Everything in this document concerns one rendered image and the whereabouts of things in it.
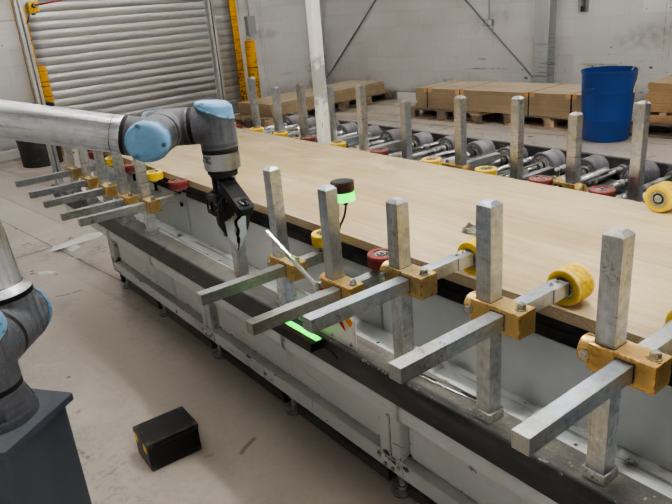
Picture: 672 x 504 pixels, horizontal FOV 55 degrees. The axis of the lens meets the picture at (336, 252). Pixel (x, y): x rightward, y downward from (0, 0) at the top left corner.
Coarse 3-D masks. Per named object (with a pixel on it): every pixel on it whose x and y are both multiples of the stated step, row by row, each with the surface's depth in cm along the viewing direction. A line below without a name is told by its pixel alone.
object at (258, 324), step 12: (360, 276) 167; (372, 276) 166; (336, 288) 161; (300, 300) 156; (312, 300) 156; (324, 300) 158; (336, 300) 160; (276, 312) 151; (288, 312) 152; (300, 312) 154; (252, 324) 146; (264, 324) 148; (276, 324) 151
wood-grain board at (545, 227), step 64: (256, 192) 237; (384, 192) 224; (448, 192) 217; (512, 192) 211; (576, 192) 206; (512, 256) 161; (576, 256) 157; (640, 256) 154; (576, 320) 130; (640, 320) 125
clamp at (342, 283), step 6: (324, 276) 166; (324, 282) 166; (330, 282) 163; (336, 282) 162; (342, 282) 162; (348, 282) 161; (360, 282) 161; (324, 288) 166; (342, 288) 160; (348, 288) 158; (354, 288) 158; (360, 288) 160; (342, 294) 160; (348, 294) 158
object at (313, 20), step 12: (312, 0) 292; (312, 12) 294; (312, 24) 296; (312, 36) 298; (312, 48) 301; (312, 60) 304; (312, 72) 306; (324, 72) 306; (324, 84) 307; (324, 96) 309; (324, 108) 311; (324, 120) 312; (324, 132) 314
